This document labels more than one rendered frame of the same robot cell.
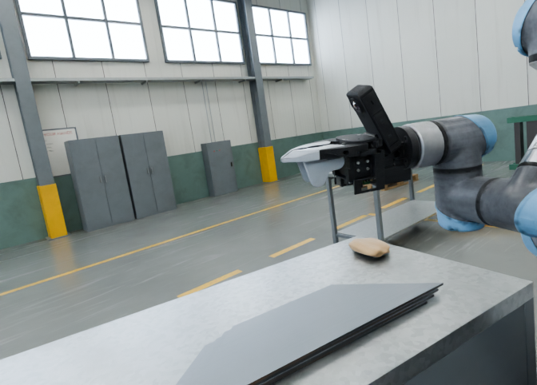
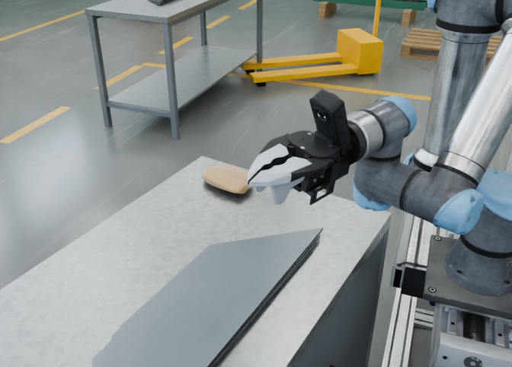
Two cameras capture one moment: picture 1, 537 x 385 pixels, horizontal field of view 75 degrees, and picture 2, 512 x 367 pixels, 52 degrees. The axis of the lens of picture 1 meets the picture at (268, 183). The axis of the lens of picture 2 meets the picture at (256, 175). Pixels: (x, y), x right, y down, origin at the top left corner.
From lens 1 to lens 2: 41 cm
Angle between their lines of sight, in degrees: 36
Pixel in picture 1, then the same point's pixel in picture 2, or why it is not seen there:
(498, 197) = (422, 196)
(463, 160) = (391, 150)
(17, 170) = not seen: outside the picture
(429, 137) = (373, 137)
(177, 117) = not seen: outside the picture
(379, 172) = (332, 180)
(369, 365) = (285, 337)
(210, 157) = not seen: outside the picture
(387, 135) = (344, 142)
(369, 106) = (337, 121)
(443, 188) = (368, 173)
